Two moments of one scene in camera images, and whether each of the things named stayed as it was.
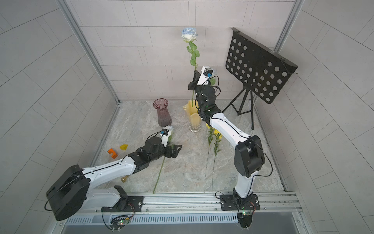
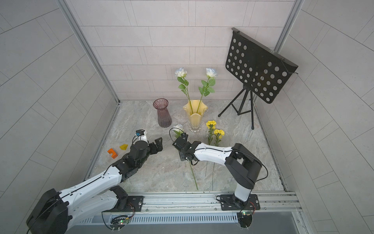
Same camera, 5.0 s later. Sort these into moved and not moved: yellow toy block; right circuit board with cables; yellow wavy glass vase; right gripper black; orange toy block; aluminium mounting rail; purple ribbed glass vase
Moved: right gripper black
Not moved: purple ribbed glass vase; right circuit board with cables; orange toy block; aluminium mounting rail; yellow toy block; yellow wavy glass vase
